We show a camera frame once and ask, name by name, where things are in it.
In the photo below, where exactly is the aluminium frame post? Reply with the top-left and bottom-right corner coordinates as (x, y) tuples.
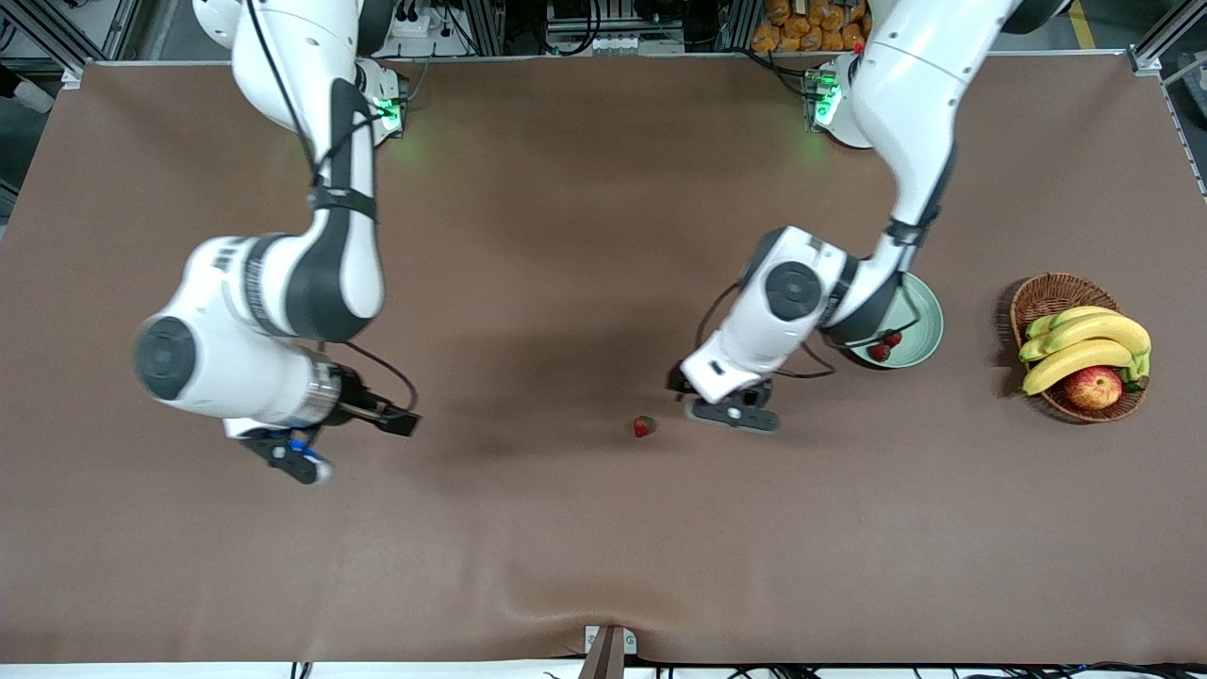
(467, 0), (510, 56)
(719, 0), (763, 53)

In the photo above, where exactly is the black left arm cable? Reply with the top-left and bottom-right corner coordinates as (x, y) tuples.
(696, 278), (923, 380)

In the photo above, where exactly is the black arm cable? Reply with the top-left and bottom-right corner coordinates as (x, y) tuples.
(696, 278), (923, 380)
(245, 0), (419, 402)

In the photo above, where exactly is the yellow banana bunch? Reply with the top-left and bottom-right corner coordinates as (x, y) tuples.
(1017, 306), (1153, 397)

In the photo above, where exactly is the grey metal mount bracket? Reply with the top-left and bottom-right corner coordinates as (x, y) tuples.
(578, 624), (638, 679)

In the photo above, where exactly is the pale green round plate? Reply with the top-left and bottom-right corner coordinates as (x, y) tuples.
(835, 273), (945, 370)

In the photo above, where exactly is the orange bread rolls pile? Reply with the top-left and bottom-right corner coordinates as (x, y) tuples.
(752, 0), (873, 54)

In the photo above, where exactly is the red yellow apple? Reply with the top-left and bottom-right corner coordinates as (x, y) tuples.
(1063, 366), (1125, 412)

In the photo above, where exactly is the aluminium frame rail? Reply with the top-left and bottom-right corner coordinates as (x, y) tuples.
(0, 0), (142, 78)
(1129, 0), (1207, 199)

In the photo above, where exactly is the smooth table cover mat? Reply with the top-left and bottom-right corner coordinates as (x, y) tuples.
(0, 55), (1207, 667)

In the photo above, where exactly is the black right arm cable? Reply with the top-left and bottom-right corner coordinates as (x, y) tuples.
(245, 0), (419, 402)

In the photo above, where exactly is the white terminal strip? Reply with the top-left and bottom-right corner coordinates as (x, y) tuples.
(589, 36), (686, 54)

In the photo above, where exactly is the brown wicker basket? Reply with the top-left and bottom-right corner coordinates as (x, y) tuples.
(1009, 273), (1149, 424)

